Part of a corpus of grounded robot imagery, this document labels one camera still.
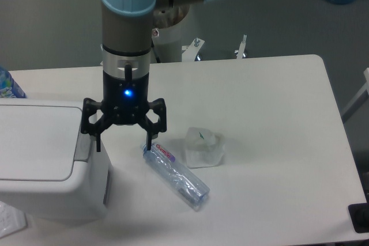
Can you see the black clamp device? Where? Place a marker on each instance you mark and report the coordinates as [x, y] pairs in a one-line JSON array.
[[359, 217]]

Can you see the white frame leg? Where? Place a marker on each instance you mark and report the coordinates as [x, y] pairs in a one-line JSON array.
[[356, 101]]

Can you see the clear plastic water bottle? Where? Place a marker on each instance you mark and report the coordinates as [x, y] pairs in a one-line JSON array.
[[177, 176]]

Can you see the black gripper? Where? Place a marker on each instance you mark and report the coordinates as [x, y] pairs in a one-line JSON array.
[[127, 99]]

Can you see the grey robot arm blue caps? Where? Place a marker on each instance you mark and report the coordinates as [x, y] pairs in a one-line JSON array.
[[91, 111]]

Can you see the white push-lid trash can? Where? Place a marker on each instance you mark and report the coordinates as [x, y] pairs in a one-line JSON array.
[[49, 168]]

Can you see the blue labelled bottle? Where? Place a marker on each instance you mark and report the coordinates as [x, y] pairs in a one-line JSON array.
[[9, 87]]

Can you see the crumpled white tissue pack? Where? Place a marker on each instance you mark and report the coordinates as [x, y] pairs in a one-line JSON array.
[[203, 148]]

